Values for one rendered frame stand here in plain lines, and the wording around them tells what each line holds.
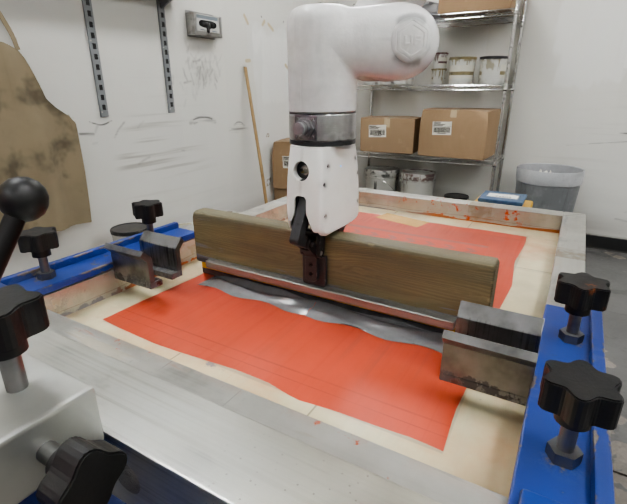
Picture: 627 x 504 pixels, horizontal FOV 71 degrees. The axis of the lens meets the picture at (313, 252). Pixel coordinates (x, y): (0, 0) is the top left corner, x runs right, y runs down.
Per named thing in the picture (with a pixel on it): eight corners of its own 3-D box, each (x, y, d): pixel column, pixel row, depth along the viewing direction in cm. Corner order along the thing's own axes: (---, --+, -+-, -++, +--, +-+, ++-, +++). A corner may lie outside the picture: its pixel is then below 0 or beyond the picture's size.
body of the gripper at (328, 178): (330, 135, 44) (329, 242, 48) (371, 127, 52) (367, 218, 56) (269, 132, 47) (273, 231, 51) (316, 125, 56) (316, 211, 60)
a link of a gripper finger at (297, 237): (289, 226, 46) (305, 258, 50) (319, 174, 50) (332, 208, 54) (280, 224, 47) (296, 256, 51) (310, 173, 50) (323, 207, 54)
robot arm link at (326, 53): (407, 13, 51) (451, -3, 43) (401, 108, 55) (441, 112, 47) (279, 8, 48) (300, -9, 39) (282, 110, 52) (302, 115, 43)
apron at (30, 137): (88, 219, 242) (48, 2, 206) (96, 221, 239) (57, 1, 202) (-20, 248, 199) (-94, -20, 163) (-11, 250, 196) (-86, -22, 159)
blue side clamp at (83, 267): (178, 260, 76) (174, 221, 73) (200, 266, 73) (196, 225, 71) (-14, 342, 51) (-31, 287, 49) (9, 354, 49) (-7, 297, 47)
